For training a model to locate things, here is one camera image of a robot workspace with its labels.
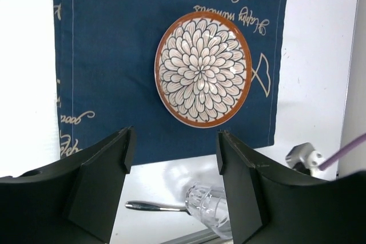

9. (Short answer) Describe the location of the aluminium front rail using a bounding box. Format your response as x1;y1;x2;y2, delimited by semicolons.
161;229;225;244

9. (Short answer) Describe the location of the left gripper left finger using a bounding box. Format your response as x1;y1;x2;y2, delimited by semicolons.
1;127;136;243

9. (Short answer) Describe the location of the blue fish placemat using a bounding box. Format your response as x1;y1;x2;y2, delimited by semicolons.
53;0;287;165

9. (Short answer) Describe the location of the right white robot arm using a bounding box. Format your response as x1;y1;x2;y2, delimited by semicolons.
285;142;325;177

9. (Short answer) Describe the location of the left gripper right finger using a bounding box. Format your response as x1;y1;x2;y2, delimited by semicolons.
216;131;365;243

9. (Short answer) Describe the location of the silver fork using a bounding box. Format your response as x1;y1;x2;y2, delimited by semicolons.
125;201;190;215

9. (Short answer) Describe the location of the aluminium rail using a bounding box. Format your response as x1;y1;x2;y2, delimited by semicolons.
338;0;365;177
161;229;225;244

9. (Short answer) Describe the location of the clear drinking glass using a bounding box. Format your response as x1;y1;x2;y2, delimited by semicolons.
185;182;233;240

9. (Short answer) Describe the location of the aluminium right side rail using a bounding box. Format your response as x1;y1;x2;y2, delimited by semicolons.
338;0;365;177

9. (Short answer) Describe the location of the floral ceramic plate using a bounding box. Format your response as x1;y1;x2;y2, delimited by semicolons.
154;11;252;129

